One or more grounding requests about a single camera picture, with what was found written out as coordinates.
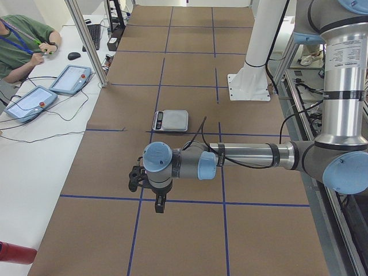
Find far blue teach pendant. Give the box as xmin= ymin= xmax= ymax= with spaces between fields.
xmin=49 ymin=64 xmax=91 ymax=95

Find silver digital kitchen scale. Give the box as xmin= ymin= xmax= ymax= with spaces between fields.
xmin=152 ymin=110 xmax=189 ymax=132

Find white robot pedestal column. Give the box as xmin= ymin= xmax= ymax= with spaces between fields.
xmin=228 ymin=0 xmax=289 ymax=101

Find near blue teach pendant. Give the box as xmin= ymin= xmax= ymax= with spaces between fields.
xmin=5 ymin=86 xmax=58 ymax=122

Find red cylinder object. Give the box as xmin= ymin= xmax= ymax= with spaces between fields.
xmin=0 ymin=241 xmax=37 ymax=265

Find person in green shirt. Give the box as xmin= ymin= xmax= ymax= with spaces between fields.
xmin=1 ymin=15 xmax=62 ymax=83

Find blue teach pendant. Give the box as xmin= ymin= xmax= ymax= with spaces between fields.
xmin=49 ymin=64 xmax=91 ymax=95
xmin=5 ymin=86 xmax=58 ymax=122

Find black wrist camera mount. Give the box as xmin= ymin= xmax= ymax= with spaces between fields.
xmin=128 ymin=166 xmax=150 ymax=192

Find black box white label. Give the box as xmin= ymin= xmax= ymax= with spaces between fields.
xmin=107 ymin=37 xmax=119 ymax=52

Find black computer mouse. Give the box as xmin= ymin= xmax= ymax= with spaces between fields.
xmin=67 ymin=52 xmax=81 ymax=60

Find blue tape line horizontal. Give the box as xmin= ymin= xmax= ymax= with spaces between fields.
xmin=59 ymin=194 xmax=310 ymax=208

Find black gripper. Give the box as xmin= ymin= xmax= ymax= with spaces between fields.
xmin=151 ymin=183 xmax=173 ymax=213

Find aluminium side rail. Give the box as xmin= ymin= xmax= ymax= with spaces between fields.
xmin=281 ymin=69 xmax=367 ymax=275

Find aluminium frame post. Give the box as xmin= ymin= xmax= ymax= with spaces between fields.
xmin=65 ymin=0 xmax=108 ymax=87

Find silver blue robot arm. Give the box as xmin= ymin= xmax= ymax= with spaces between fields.
xmin=143 ymin=1 xmax=367 ymax=213

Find white sneakers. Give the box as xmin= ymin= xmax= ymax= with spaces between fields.
xmin=298 ymin=51 xmax=324 ymax=67

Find black keyboard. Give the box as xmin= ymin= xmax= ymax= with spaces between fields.
xmin=87 ymin=24 xmax=101 ymax=51

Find blue tape line vertical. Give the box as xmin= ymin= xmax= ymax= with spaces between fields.
xmin=126 ymin=188 xmax=144 ymax=276

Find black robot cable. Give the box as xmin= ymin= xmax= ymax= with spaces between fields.
xmin=182 ymin=116 xmax=277 ymax=169

